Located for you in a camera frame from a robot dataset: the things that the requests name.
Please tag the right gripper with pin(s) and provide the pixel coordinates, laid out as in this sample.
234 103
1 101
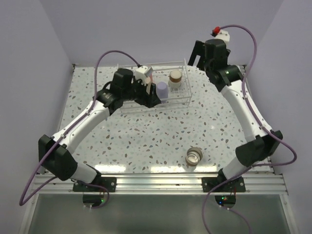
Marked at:
199 49

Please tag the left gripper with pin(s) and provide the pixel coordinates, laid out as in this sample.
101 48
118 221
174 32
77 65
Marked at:
152 99

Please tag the purple plastic cup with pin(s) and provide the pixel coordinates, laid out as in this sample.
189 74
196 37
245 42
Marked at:
162 91

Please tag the cream metal cup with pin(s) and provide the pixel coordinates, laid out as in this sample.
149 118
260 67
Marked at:
194 156
175 77

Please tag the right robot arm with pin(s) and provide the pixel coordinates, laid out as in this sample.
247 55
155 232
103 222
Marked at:
228 80

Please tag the left round controller board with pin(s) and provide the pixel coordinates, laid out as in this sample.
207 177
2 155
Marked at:
92 200

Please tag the round controller board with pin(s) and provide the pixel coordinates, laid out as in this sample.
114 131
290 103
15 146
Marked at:
92 200
227 201

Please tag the right round controller board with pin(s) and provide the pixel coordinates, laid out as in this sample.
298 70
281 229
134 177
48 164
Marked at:
227 201

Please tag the clear wire dish rack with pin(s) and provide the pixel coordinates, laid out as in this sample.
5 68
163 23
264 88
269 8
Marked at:
178 98

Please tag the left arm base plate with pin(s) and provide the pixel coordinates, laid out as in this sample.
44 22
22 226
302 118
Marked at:
109 183

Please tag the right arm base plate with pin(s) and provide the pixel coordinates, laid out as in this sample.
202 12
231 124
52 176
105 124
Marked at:
215 184

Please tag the aluminium front rail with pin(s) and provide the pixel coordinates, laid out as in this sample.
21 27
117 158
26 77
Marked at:
191 184

